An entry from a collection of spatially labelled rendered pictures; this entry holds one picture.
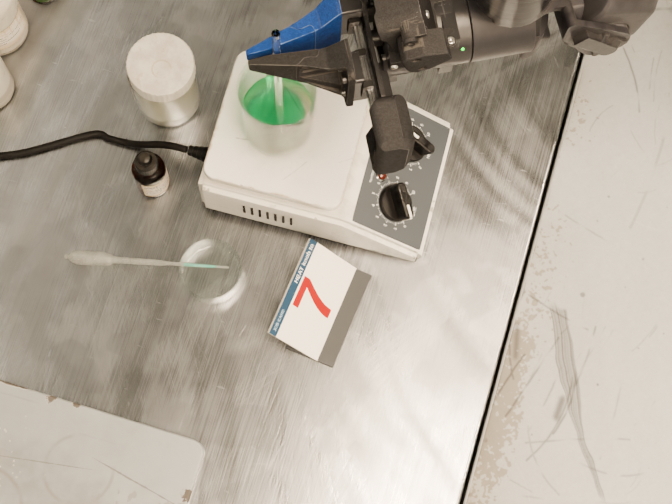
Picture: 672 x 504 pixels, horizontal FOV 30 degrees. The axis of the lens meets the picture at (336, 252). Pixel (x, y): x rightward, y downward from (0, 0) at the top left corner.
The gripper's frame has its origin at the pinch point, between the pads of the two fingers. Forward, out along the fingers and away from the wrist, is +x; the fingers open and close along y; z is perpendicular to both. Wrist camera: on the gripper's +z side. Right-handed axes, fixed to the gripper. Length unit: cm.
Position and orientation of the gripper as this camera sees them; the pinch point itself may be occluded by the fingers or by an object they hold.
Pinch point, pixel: (295, 51)
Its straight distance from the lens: 90.1
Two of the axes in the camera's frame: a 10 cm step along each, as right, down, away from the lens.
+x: -9.8, 1.8, -0.7
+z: 0.3, -2.5, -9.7
